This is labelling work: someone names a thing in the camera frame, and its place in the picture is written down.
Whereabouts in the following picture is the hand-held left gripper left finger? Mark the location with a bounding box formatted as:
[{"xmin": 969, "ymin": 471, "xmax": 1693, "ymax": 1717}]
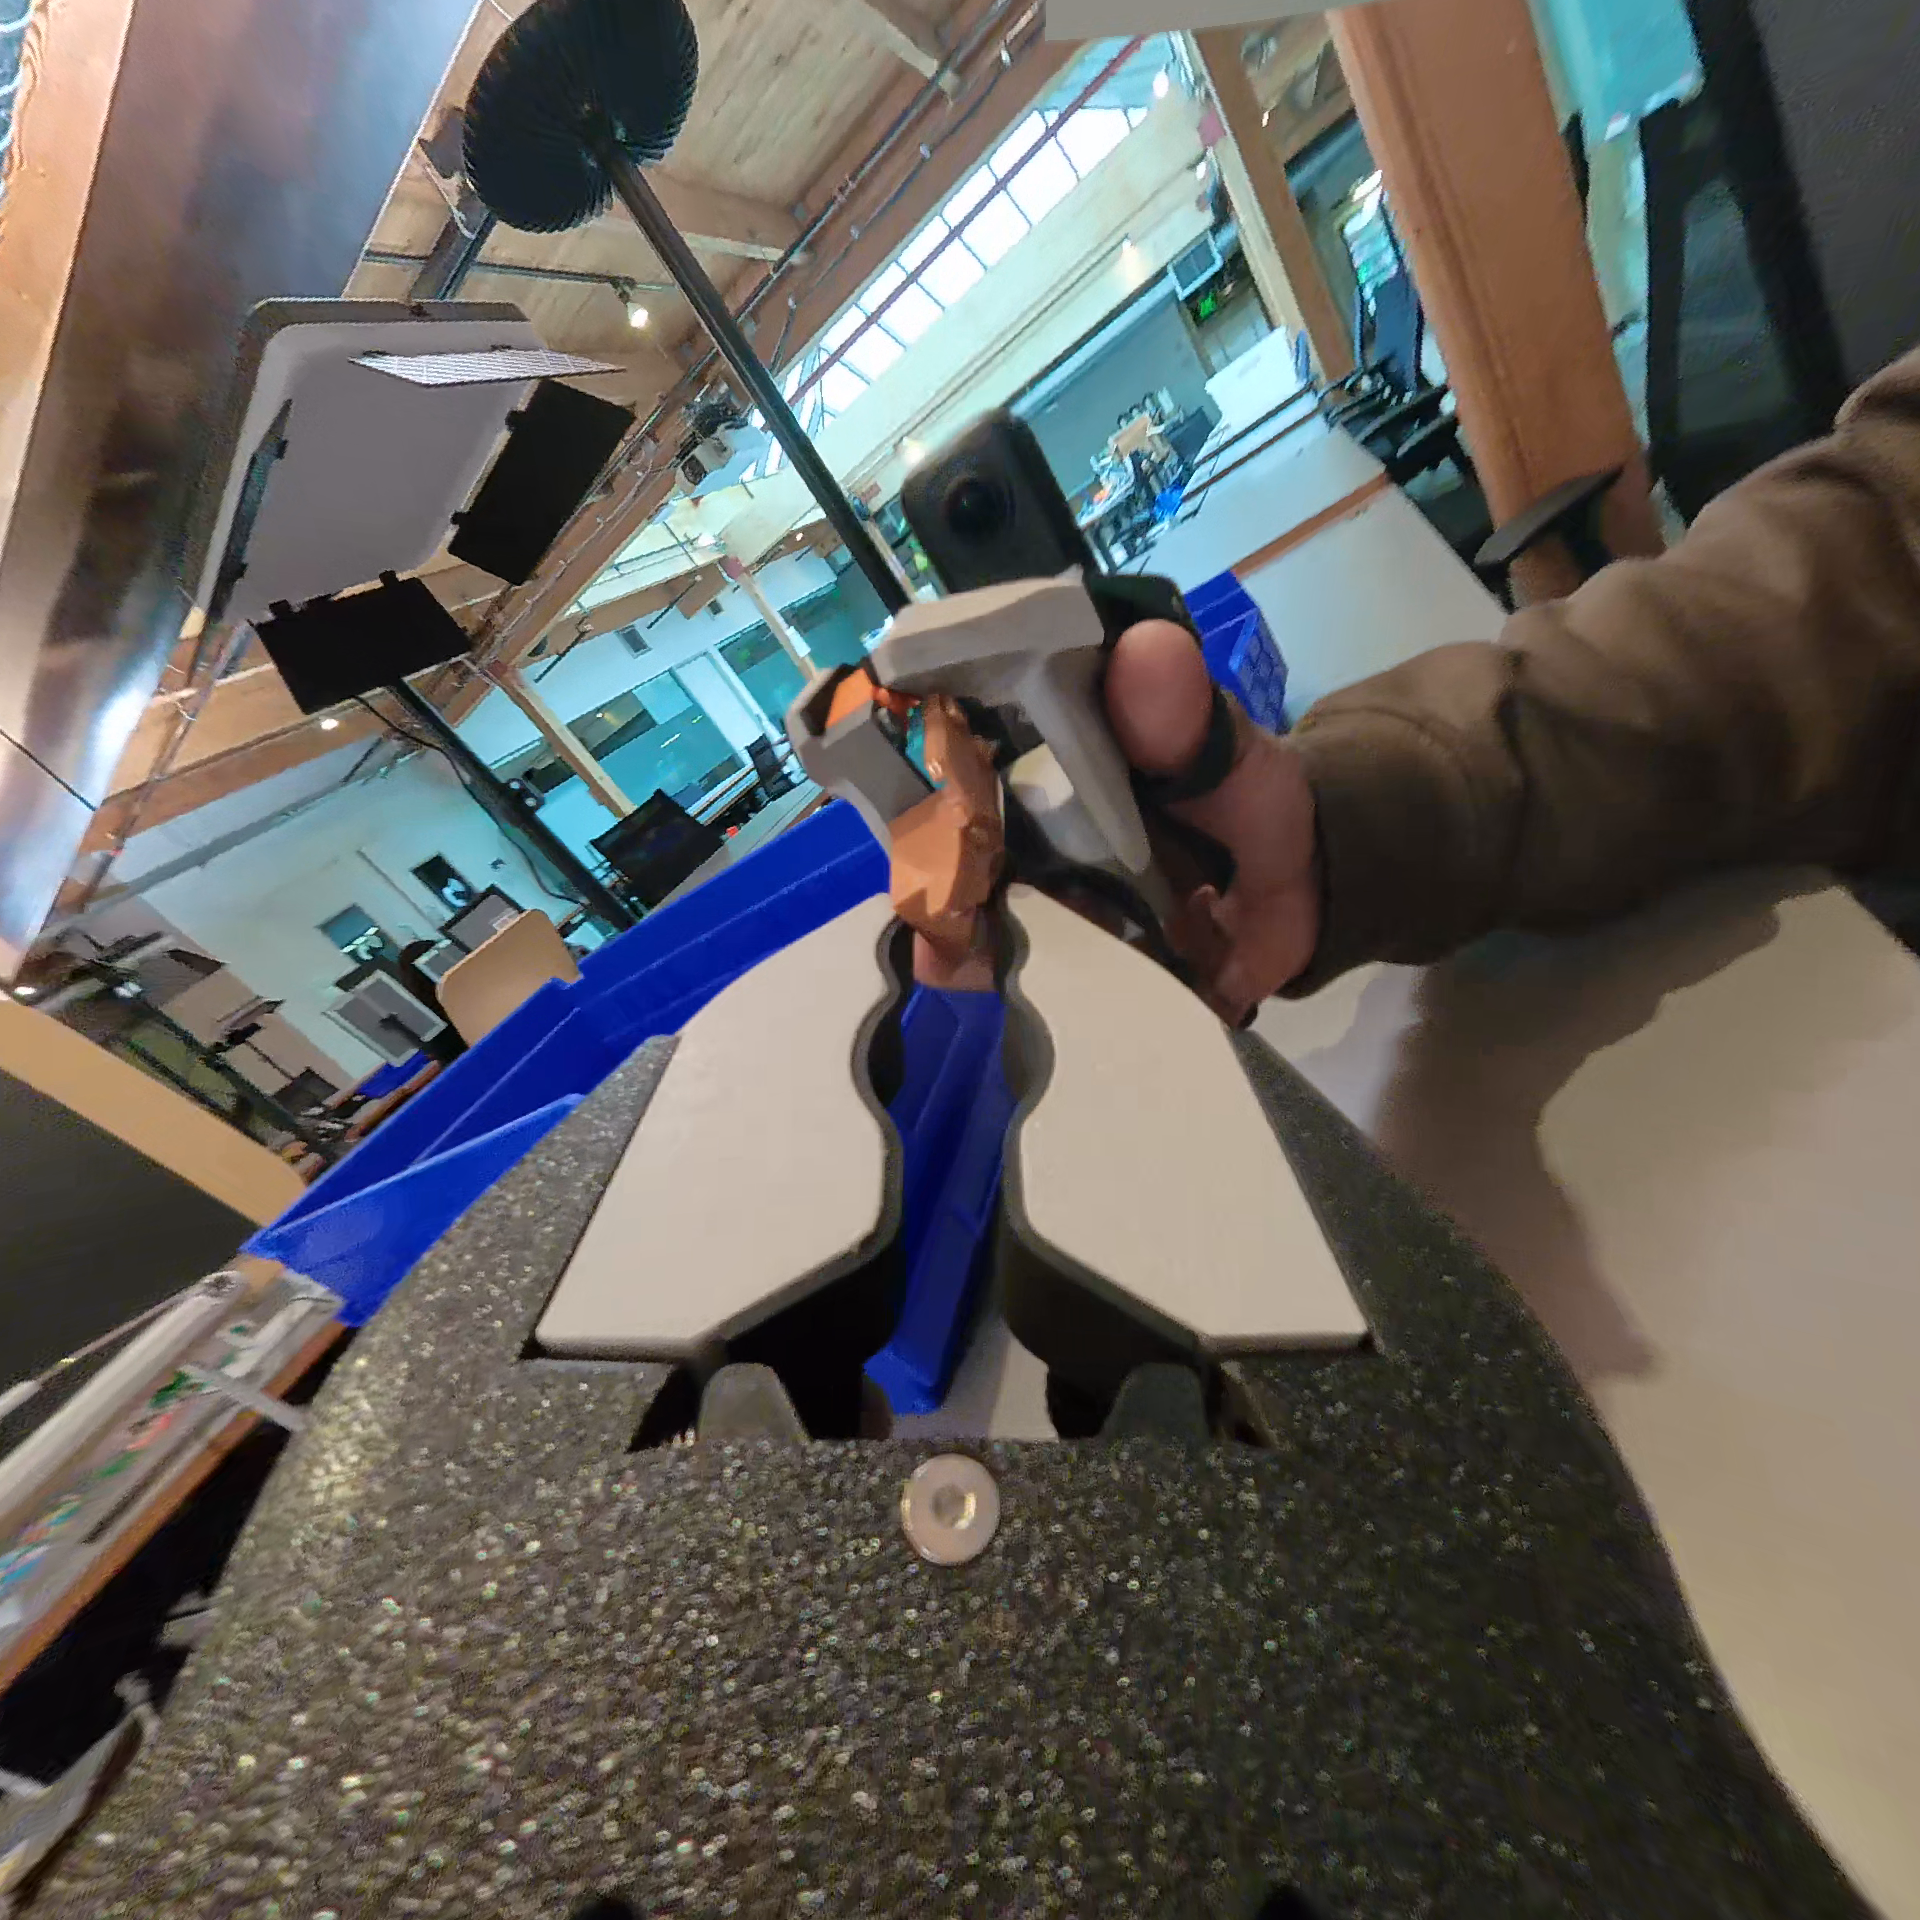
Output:
[{"xmin": 534, "ymin": 900, "xmax": 908, "ymax": 1366}]

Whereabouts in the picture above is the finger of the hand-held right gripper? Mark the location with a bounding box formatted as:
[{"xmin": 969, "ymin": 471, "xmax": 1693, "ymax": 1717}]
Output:
[
  {"xmin": 792, "ymin": 690, "xmax": 936, "ymax": 847},
  {"xmin": 862, "ymin": 575, "xmax": 1120, "ymax": 703}
]

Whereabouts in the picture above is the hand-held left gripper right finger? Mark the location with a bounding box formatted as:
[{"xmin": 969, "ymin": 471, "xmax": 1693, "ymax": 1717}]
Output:
[{"xmin": 998, "ymin": 887, "xmax": 1374, "ymax": 1359}]

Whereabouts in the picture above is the brown toy brick model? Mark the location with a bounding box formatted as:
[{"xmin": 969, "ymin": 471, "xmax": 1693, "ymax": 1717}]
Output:
[{"xmin": 796, "ymin": 661, "xmax": 1023, "ymax": 993}]

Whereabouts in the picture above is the stack of blue plastic bins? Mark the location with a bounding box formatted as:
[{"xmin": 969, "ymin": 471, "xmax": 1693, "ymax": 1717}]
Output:
[{"xmin": 246, "ymin": 796, "xmax": 1023, "ymax": 1415}]

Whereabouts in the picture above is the person's right forearm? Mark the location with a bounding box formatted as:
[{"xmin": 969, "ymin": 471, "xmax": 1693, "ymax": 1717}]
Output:
[{"xmin": 1291, "ymin": 355, "xmax": 1920, "ymax": 980}]

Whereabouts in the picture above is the person's right hand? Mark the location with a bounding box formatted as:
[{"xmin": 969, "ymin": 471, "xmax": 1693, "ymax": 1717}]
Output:
[{"xmin": 1104, "ymin": 615, "xmax": 1325, "ymax": 1030}]

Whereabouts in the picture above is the blue storage bin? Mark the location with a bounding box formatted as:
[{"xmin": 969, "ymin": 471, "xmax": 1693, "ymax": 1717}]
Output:
[{"xmin": 1184, "ymin": 571, "xmax": 1295, "ymax": 741}]

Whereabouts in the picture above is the black tripod stand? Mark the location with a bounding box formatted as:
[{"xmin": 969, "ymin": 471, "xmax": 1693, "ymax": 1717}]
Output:
[{"xmin": 374, "ymin": 690, "xmax": 648, "ymax": 934}]

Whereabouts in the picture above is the black panel light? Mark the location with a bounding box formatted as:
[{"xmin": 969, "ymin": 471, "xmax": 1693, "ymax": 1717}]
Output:
[
  {"xmin": 256, "ymin": 571, "xmax": 480, "ymax": 721},
  {"xmin": 451, "ymin": 374, "xmax": 640, "ymax": 589}
]

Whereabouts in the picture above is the wooden pillar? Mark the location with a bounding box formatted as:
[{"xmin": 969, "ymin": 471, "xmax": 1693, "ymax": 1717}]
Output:
[{"xmin": 1334, "ymin": 0, "xmax": 1670, "ymax": 578}]

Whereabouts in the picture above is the black pole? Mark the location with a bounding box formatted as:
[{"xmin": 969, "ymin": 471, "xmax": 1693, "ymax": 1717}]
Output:
[{"xmin": 460, "ymin": 0, "xmax": 921, "ymax": 619}]

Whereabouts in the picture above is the white panel light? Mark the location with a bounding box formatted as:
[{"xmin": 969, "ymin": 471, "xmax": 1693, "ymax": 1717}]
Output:
[{"xmin": 197, "ymin": 302, "xmax": 620, "ymax": 636}]

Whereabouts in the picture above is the black board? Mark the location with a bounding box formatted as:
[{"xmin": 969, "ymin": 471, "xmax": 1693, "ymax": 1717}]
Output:
[{"xmin": 0, "ymin": 1066, "xmax": 279, "ymax": 1402}]

